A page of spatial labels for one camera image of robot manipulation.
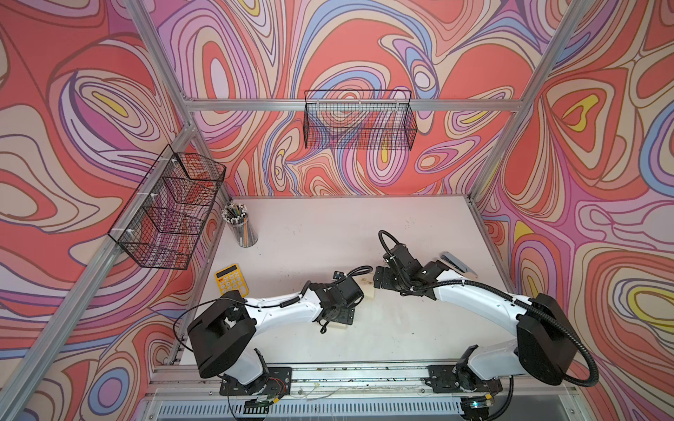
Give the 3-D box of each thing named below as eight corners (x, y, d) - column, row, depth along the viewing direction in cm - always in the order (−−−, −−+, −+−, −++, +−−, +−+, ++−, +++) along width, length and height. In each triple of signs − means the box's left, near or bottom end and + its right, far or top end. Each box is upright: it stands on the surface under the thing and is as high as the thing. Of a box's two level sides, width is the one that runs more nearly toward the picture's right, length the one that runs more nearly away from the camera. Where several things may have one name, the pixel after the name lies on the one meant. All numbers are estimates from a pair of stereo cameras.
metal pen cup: (235, 248, 105) (219, 219, 91) (240, 232, 110) (225, 203, 96) (255, 248, 105) (243, 219, 91) (259, 232, 110) (248, 203, 96)
